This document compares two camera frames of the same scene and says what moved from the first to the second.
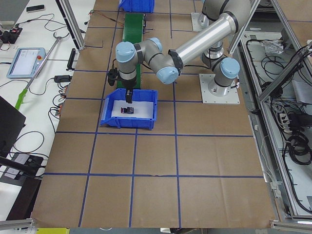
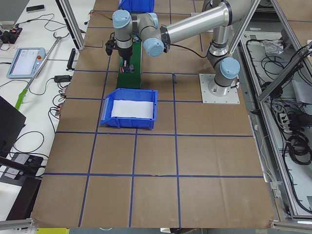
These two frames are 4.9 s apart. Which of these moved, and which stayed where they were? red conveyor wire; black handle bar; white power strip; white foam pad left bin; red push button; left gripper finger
Moved: left gripper finger; red push button
Stayed: red conveyor wire; white power strip; black handle bar; white foam pad left bin
